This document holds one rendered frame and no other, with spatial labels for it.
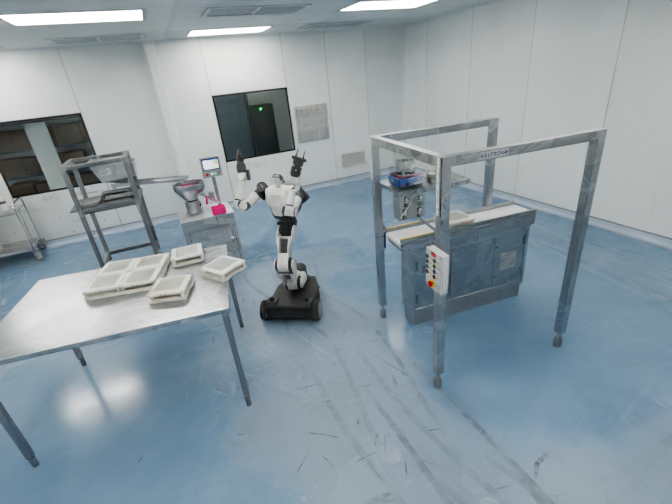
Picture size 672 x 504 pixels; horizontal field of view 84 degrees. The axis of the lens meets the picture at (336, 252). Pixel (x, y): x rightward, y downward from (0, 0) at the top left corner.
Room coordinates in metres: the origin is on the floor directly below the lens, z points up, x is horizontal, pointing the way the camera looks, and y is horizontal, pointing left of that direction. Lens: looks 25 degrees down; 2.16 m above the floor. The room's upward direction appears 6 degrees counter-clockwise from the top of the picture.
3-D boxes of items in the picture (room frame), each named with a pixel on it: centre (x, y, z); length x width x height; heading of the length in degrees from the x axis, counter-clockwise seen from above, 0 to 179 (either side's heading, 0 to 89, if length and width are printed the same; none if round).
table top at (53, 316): (2.41, 1.57, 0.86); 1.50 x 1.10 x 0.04; 103
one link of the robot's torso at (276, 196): (3.43, 0.43, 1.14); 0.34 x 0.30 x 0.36; 56
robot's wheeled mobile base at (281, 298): (3.36, 0.46, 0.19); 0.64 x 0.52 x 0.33; 169
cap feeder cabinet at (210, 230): (4.53, 1.58, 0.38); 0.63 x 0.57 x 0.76; 112
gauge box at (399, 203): (2.74, -0.60, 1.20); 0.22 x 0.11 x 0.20; 105
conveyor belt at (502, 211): (3.01, -1.13, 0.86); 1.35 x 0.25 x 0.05; 105
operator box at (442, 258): (1.99, -0.60, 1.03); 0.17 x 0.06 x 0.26; 15
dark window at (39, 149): (6.16, 4.35, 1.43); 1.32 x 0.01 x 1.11; 112
